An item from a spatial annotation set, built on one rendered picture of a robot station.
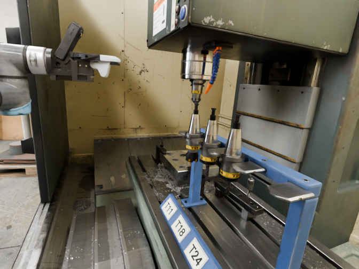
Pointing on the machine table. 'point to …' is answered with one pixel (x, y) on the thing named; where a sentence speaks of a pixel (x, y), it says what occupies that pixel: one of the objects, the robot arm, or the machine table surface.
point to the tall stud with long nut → (250, 186)
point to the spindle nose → (196, 64)
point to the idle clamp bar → (249, 206)
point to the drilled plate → (178, 173)
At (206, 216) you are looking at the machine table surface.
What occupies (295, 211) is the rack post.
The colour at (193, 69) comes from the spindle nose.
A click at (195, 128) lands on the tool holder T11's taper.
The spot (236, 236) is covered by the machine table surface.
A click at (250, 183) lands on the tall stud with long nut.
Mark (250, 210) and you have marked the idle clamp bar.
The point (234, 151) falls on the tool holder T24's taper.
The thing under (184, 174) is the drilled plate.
